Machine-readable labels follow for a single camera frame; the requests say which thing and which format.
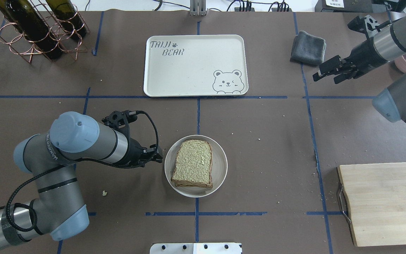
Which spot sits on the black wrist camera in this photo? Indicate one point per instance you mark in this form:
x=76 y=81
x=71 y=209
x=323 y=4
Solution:
x=120 y=120
x=366 y=25

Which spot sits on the dark wine bottle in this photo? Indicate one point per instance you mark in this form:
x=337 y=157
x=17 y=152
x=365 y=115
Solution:
x=70 y=20
x=32 y=25

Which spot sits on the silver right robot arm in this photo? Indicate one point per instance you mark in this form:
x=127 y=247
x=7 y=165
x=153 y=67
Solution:
x=384 y=43

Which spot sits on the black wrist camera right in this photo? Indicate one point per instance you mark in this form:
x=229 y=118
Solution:
x=366 y=25

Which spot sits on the cream bear serving tray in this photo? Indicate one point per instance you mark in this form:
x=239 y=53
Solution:
x=195 y=65

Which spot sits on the wooden cutting board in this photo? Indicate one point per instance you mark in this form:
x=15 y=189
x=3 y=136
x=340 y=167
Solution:
x=376 y=202

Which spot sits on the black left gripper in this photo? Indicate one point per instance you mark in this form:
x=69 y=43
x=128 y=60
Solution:
x=134 y=151

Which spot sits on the bread slice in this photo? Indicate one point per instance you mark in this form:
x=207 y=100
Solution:
x=193 y=164

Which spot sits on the lower dark wine bottle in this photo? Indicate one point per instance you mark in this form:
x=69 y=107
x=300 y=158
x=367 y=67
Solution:
x=70 y=20

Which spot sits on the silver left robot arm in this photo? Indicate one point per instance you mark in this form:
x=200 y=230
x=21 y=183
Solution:
x=51 y=201

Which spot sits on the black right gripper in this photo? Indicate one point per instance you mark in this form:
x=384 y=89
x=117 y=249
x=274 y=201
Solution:
x=364 y=53

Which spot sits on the white round plate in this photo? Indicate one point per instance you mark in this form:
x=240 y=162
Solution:
x=219 y=167

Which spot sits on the upper dark wine bottle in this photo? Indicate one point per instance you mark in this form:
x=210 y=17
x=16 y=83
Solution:
x=32 y=25

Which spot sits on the copper wire bottle rack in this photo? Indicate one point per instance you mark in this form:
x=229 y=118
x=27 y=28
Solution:
x=20 y=46

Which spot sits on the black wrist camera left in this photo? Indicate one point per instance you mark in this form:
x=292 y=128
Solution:
x=120 y=120

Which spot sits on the metal board handle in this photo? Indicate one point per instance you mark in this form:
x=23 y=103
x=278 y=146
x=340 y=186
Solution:
x=342 y=203

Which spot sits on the grey folded cloth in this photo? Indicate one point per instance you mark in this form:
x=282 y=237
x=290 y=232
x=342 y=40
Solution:
x=308 y=49

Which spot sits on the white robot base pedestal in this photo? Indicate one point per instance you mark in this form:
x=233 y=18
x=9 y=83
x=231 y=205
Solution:
x=197 y=248

